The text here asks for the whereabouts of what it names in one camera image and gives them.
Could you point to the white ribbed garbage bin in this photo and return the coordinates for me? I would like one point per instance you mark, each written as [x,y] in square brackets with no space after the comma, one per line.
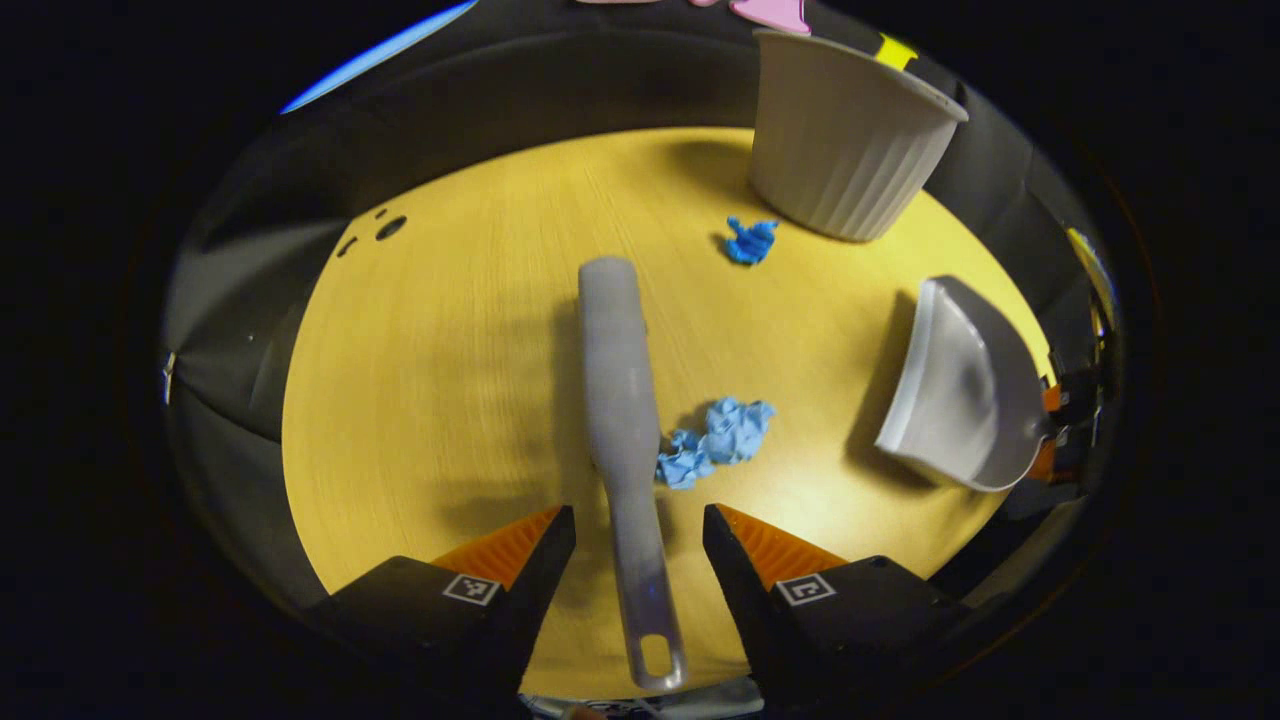
[840,150]

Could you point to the large light blue paper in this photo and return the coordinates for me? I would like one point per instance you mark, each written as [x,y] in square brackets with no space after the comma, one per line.
[738,428]

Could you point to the dark blue paper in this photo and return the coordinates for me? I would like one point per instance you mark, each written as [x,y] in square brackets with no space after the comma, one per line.
[751,241]

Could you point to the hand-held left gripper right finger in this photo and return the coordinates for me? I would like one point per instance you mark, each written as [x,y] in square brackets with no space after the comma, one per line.
[745,600]

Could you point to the small light blue paper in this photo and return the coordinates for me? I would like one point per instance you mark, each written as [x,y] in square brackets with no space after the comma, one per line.
[684,466]

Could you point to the small grey broom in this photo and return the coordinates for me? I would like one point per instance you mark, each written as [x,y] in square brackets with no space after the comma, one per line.
[620,400]

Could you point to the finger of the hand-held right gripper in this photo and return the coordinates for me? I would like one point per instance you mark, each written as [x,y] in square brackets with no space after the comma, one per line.
[1075,398]
[1065,460]

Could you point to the white cloth clip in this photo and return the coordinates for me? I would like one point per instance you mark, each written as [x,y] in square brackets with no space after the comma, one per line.
[168,378]

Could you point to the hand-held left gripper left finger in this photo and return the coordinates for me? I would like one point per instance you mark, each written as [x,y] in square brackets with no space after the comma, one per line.
[530,600]

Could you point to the grey dustpan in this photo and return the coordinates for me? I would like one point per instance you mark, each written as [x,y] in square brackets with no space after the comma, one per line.
[960,400]

